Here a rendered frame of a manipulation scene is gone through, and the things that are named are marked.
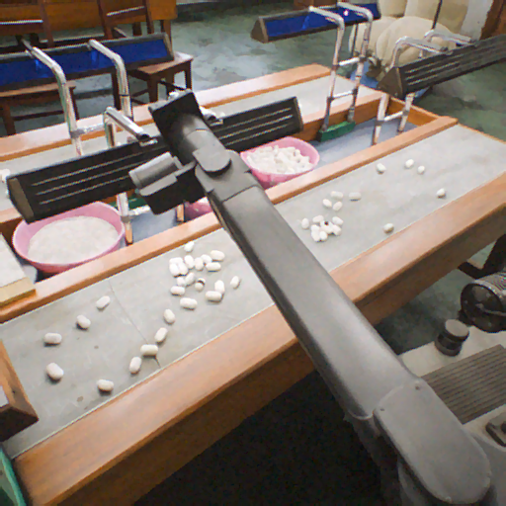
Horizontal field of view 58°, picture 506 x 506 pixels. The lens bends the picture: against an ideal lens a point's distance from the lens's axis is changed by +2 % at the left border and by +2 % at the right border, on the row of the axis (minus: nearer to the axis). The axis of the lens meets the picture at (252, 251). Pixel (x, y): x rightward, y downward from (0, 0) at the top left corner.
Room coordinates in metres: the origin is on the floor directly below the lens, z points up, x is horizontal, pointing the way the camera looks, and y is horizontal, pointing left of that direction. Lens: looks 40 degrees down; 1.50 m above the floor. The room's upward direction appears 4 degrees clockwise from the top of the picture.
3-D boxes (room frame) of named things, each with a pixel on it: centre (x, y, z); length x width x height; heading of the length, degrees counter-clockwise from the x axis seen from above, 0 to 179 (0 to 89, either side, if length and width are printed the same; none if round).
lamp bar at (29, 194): (0.80, 0.16, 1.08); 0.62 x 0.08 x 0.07; 131
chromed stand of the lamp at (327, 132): (1.80, -0.26, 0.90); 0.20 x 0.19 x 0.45; 131
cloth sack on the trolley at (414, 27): (3.99, -1.18, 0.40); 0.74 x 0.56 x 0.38; 128
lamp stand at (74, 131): (1.16, 0.47, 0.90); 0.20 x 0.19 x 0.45; 131
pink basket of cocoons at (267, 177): (1.37, -0.07, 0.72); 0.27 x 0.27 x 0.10
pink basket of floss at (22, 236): (0.90, 0.47, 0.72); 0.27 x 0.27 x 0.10
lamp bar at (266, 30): (1.86, -0.20, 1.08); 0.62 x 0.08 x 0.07; 131
